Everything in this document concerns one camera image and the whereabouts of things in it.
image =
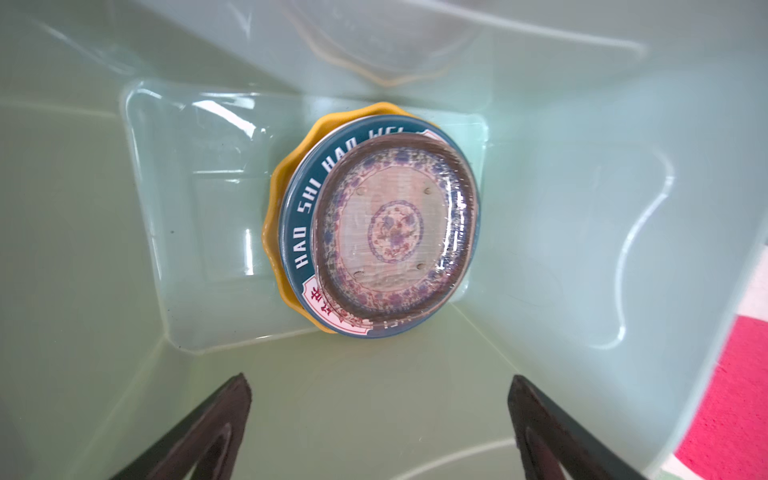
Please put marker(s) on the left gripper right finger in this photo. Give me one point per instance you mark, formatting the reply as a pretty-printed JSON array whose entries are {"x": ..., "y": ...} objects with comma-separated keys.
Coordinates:
[{"x": 553, "y": 445}]

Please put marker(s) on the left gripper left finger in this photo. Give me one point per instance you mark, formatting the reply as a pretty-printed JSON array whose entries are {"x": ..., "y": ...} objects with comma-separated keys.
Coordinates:
[{"x": 204, "y": 444}]

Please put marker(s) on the yellow polka dot plate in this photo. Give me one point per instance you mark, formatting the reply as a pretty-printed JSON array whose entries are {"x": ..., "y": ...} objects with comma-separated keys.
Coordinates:
[{"x": 279, "y": 182}]

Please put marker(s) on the blue floral ceramic plate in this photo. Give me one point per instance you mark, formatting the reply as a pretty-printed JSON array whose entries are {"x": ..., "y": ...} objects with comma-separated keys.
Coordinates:
[{"x": 336, "y": 180}]

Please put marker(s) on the brown tinted glass plate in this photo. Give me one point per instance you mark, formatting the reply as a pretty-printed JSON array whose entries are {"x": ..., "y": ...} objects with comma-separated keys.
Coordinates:
[{"x": 393, "y": 231}]

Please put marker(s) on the mint green plastic bin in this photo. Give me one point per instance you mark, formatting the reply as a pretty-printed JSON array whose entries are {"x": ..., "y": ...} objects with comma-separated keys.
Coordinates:
[{"x": 620, "y": 149}]

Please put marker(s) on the green rim plate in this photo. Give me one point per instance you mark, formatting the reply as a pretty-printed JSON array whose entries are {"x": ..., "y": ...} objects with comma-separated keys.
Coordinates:
[{"x": 378, "y": 225}]

